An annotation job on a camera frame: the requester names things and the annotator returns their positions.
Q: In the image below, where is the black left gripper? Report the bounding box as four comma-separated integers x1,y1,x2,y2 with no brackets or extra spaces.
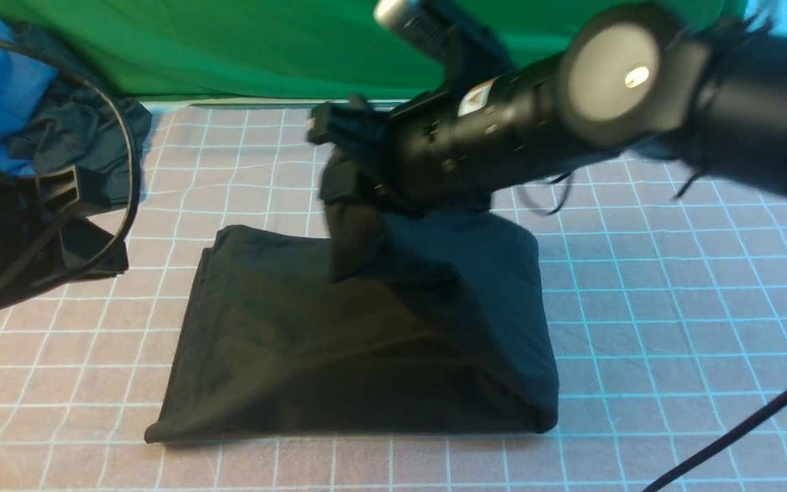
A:
0,166,129,301

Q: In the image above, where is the pink checkered tablecloth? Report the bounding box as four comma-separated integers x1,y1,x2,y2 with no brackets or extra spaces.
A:
0,106,787,491

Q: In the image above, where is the dark gray crumpled garment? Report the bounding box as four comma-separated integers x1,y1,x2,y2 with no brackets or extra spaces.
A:
8,22,152,209

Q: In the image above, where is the black right camera cable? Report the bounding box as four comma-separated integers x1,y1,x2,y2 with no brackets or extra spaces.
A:
643,355,787,492

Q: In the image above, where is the green backdrop cloth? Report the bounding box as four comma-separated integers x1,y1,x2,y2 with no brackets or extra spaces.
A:
0,0,748,105

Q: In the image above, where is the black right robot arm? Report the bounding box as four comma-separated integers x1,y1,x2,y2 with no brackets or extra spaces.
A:
307,1,787,215

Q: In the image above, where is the black camera cable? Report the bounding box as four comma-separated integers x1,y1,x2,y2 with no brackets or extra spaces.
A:
643,355,787,492
0,40,141,323

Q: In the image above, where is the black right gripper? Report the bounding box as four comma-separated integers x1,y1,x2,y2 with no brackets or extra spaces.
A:
307,54,572,209

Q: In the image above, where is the dark gray long-sleeve top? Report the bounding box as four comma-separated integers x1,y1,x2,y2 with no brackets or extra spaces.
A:
144,102,560,445

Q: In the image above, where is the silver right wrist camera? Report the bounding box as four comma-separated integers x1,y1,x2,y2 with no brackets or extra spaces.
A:
374,1,483,66

